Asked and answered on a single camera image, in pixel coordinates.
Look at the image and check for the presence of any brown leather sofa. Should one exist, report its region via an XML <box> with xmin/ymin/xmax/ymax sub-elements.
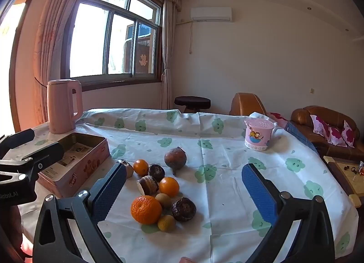
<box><xmin>291</xmin><ymin>105</ymin><xmax>364</xmax><ymax>152</ymax></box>

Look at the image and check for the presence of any pink floral cushion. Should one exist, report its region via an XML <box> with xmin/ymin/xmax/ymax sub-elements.
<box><xmin>341</xmin><ymin>120</ymin><xmax>356</xmax><ymax>148</ymax></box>
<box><xmin>310</xmin><ymin>114</ymin><xmax>331</xmax><ymax>139</ymax></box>
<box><xmin>327</xmin><ymin>126</ymin><xmax>346</xmax><ymax>147</ymax></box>

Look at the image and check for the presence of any red floral cloth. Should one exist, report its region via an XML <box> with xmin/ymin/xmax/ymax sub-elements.
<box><xmin>269</xmin><ymin>112</ymin><xmax>289</xmax><ymax>130</ymax></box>

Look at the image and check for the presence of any large orange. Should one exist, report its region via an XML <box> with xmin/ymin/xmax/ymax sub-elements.
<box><xmin>131</xmin><ymin>195</ymin><xmax>162</xmax><ymax>225</ymax></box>

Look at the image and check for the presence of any wooden coffee table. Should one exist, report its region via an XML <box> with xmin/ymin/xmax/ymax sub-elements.
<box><xmin>323</xmin><ymin>155</ymin><xmax>364</xmax><ymax>208</ymax></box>

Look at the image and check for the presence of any printed paper leaflet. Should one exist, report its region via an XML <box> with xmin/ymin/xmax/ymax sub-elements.
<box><xmin>43</xmin><ymin>143</ymin><xmax>95</xmax><ymax>181</ymax></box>

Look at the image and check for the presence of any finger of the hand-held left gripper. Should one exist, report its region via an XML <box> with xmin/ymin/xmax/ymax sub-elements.
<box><xmin>0</xmin><ymin>142</ymin><xmax>65</xmax><ymax>184</ymax></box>
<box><xmin>0</xmin><ymin>129</ymin><xmax>35</xmax><ymax>158</ymax></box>

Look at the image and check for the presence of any pink cartoon cup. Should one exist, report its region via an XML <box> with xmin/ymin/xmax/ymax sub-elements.
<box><xmin>245</xmin><ymin>118</ymin><xmax>276</xmax><ymax>151</ymax></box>

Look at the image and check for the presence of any white cloud print tablecloth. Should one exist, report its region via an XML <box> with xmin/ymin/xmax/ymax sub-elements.
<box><xmin>17</xmin><ymin>108</ymin><xmax>359</xmax><ymax>263</ymax></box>

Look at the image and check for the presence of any dark brown water chestnut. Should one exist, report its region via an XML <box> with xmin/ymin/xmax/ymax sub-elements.
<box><xmin>172</xmin><ymin>197</ymin><xmax>197</xmax><ymax>222</ymax></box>
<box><xmin>148</xmin><ymin>164</ymin><xmax>166</xmax><ymax>182</ymax></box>

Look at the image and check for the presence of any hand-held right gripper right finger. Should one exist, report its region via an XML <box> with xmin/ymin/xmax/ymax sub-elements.
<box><xmin>241</xmin><ymin>163</ymin><xmax>336</xmax><ymax>263</ymax></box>

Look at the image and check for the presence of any blue plaid cloth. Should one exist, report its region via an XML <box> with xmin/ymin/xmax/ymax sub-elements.
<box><xmin>284</xmin><ymin>121</ymin><xmax>319</xmax><ymax>156</ymax></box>

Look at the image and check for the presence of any brown leather armchair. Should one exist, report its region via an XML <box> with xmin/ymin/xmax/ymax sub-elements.
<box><xmin>230</xmin><ymin>93</ymin><xmax>268</xmax><ymax>117</ymax></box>

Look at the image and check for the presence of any medium orange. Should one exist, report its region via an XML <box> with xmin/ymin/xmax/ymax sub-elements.
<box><xmin>159</xmin><ymin>177</ymin><xmax>180</xmax><ymax>198</ymax></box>

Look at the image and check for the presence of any small orange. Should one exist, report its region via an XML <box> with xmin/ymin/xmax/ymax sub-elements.
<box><xmin>133</xmin><ymin>159</ymin><xmax>149</xmax><ymax>176</ymax></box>

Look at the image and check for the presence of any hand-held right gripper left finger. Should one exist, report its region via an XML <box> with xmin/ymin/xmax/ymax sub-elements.
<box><xmin>33</xmin><ymin>160</ymin><xmax>127</xmax><ymax>263</ymax></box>

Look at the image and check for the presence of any air conditioner pipe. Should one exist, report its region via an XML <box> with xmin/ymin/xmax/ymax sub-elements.
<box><xmin>188</xmin><ymin>20</ymin><xmax>195</xmax><ymax>53</ymax></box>

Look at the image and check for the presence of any round dark stool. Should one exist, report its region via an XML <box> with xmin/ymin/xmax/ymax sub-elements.
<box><xmin>174</xmin><ymin>96</ymin><xmax>211</xmax><ymax>113</ymax></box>

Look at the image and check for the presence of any pink tin box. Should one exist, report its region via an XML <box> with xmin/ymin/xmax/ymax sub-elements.
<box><xmin>37</xmin><ymin>133</ymin><xmax>111</xmax><ymax>199</ymax></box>

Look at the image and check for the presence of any large brown taro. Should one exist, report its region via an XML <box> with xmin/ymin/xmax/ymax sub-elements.
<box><xmin>164</xmin><ymin>147</ymin><xmax>187</xmax><ymax>176</ymax></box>

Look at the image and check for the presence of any cut striped taro piece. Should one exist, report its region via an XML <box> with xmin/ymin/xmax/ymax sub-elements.
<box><xmin>137</xmin><ymin>175</ymin><xmax>160</xmax><ymax>196</ymax></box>

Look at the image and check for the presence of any small tan longan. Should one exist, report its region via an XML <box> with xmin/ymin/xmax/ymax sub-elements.
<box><xmin>155</xmin><ymin>193</ymin><xmax>172</xmax><ymax>209</ymax></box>
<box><xmin>157</xmin><ymin>214</ymin><xmax>176</xmax><ymax>232</ymax></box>

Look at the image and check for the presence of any wide pink curtain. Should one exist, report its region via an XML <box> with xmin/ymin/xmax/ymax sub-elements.
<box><xmin>34</xmin><ymin>0</ymin><xmax>94</xmax><ymax>123</ymax></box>

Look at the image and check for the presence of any white air conditioner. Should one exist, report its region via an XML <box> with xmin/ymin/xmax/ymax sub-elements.
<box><xmin>190</xmin><ymin>7</ymin><xmax>232</xmax><ymax>21</ymax></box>

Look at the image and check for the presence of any sliding window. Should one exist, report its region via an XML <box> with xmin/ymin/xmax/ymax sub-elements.
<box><xmin>61</xmin><ymin>0</ymin><xmax>164</xmax><ymax>90</ymax></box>

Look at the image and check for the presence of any small brown striped taro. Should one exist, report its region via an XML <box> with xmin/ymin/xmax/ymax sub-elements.
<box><xmin>119</xmin><ymin>160</ymin><xmax>134</xmax><ymax>179</ymax></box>

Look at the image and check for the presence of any pink electric kettle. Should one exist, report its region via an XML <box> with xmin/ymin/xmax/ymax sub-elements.
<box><xmin>46</xmin><ymin>79</ymin><xmax>83</xmax><ymax>134</ymax></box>

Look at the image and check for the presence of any narrow pink curtain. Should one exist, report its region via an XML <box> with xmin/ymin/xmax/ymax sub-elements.
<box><xmin>159</xmin><ymin>0</ymin><xmax>177</xmax><ymax>110</ymax></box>

